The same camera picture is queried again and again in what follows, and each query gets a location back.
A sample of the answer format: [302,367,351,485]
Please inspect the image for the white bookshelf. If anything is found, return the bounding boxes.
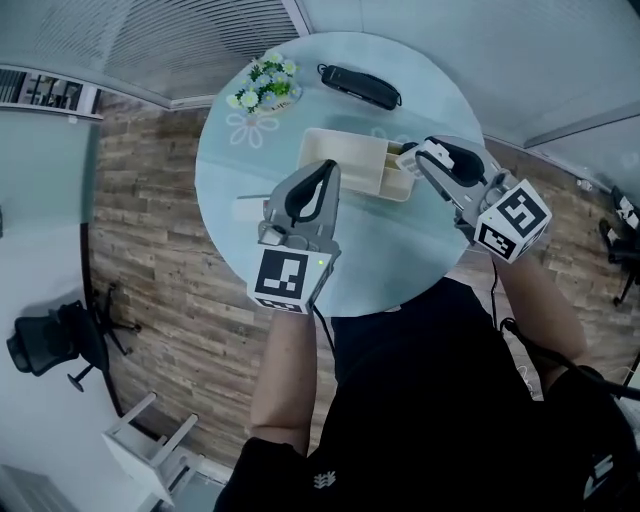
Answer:
[0,67,104,121]

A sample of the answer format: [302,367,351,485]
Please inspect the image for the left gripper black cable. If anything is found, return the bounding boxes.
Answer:
[312,307,336,351]

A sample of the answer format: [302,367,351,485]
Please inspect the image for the light blue tablecloth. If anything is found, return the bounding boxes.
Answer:
[194,32,485,319]

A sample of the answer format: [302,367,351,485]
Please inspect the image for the person's left forearm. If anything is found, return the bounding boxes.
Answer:
[249,307,319,454]

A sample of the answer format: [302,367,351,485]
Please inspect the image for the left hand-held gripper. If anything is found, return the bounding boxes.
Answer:
[246,158,343,316]

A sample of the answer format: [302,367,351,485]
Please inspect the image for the white cable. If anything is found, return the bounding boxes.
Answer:
[517,364,537,399]

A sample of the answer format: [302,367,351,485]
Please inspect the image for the white stool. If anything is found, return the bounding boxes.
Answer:
[101,392,201,509]

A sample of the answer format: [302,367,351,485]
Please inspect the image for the cream plastic organizer box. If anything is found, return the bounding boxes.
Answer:
[297,127,416,204]

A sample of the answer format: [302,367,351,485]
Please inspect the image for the person's right forearm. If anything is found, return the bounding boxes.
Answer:
[492,252,589,396]

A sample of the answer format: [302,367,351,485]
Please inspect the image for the grey window blind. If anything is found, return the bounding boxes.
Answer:
[0,0,301,109]

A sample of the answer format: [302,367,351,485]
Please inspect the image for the black corded telephone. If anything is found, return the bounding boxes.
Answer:
[316,63,404,111]

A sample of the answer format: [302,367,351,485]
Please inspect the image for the black office chair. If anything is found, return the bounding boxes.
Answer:
[5,283,143,394]

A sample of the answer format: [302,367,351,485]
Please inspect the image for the artificial flowers in pot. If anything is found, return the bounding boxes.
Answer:
[225,52,304,116]

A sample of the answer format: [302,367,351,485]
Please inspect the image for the small white keypad remote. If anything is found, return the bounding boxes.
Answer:
[394,139,454,179]

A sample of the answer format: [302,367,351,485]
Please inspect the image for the white remote with red button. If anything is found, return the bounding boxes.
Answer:
[235,194,274,224]

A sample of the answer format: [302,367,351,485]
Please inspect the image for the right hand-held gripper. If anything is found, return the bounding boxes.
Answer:
[415,135,554,264]

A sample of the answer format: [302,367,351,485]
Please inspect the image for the person's black shirt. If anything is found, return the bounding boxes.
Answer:
[214,277,640,512]

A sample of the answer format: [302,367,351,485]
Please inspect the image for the frosted glass door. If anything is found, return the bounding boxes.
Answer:
[0,107,101,226]

